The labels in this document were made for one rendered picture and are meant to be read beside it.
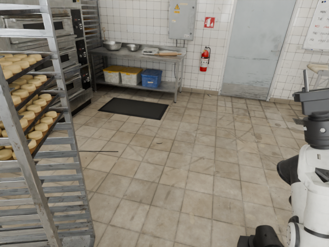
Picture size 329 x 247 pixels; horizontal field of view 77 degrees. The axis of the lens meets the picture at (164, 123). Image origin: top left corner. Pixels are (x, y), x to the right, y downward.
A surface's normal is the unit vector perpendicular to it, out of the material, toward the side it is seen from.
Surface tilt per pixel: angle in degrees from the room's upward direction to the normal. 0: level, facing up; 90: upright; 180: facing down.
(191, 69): 90
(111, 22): 90
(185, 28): 90
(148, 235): 0
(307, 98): 83
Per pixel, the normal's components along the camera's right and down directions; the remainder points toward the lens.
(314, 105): -0.56, 0.26
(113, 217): 0.04, -0.87
